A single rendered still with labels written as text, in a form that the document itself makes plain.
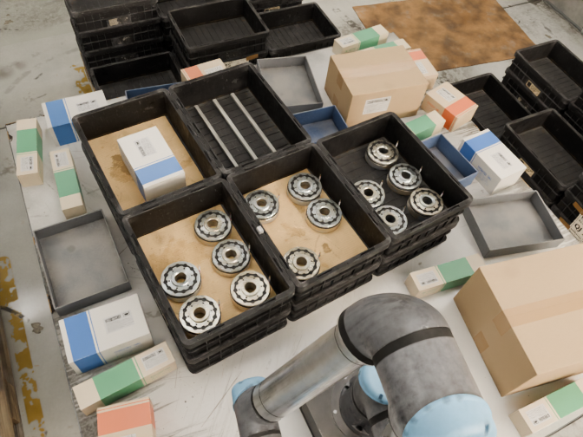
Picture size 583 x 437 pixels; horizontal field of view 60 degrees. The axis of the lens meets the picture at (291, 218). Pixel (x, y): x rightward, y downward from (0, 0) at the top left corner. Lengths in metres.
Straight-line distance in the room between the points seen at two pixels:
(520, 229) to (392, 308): 1.18
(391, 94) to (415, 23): 1.95
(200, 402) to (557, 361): 0.89
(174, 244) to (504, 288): 0.89
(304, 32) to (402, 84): 1.08
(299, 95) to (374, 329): 1.41
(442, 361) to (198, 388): 0.84
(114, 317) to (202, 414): 0.33
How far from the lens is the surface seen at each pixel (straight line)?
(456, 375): 0.69
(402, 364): 0.69
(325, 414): 1.30
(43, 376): 2.27
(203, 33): 2.64
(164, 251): 1.43
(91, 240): 1.64
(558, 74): 3.15
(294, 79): 2.08
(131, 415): 1.33
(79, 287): 1.57
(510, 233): 1.83
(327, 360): 0.82
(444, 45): 3.69
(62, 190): 1.70
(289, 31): 2.87
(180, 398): 1.40
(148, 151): 1.52
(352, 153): 1.67
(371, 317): 0.73
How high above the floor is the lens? 2.05
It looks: 56 degrees down
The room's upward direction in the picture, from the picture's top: 9 degrees clockwise
